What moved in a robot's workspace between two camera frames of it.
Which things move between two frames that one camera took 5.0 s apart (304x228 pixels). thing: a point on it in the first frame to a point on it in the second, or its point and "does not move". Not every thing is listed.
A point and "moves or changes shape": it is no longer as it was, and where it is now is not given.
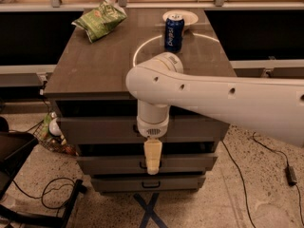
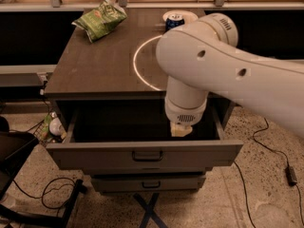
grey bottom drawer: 147,184 does not move
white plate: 189,17 does not move
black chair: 15,147 does not move
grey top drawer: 123,129 moves or changes shape
